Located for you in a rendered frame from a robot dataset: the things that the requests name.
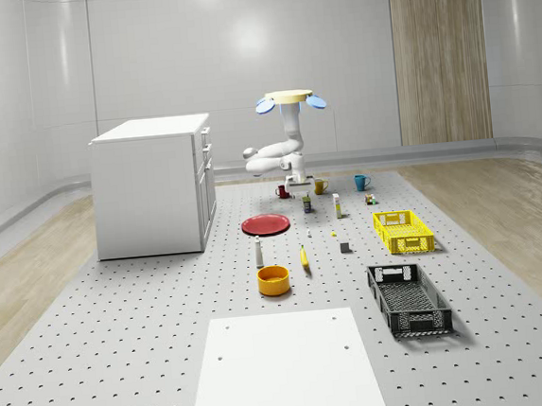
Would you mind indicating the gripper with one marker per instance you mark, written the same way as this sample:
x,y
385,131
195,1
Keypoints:
x,y
299,184

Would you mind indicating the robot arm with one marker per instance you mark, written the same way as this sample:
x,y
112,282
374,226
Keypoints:
x,y
292,125

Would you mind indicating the red mug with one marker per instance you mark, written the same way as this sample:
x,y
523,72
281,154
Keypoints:
x,y
281,192

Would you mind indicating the yellow mug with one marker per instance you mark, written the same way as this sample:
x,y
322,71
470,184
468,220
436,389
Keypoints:
x,y
320,187

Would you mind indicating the yellow carton box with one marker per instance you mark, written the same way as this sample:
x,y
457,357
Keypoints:
x,y
337,206

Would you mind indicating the red plate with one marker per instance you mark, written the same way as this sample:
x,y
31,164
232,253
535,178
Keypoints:
x,y
265,225

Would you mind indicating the blue mug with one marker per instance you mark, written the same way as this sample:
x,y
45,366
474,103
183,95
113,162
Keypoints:
x,y
361,183

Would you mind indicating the banana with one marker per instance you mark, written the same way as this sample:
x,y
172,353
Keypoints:
x,y
304,257

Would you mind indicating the puzzle cube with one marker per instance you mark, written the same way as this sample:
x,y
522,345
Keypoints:
x,y
371,199

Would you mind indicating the grey cube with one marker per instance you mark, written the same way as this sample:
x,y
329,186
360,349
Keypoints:
x,y
345,247

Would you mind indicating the small white bottle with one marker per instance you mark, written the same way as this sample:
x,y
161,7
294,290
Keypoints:
x,y
259,256

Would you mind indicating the yellow bowl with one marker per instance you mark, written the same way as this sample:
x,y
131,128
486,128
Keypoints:
x,y
273,286

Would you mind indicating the yellow basket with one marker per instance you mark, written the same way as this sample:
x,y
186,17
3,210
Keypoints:
x,y
412,244

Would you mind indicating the white cabinet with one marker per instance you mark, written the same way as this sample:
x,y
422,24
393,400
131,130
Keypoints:
x,y
147,195

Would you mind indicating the dark grey basket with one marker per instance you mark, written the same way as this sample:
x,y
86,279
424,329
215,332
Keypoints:
x,y
405,303

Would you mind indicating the white board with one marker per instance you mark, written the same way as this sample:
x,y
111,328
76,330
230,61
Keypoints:
x,y
286,372

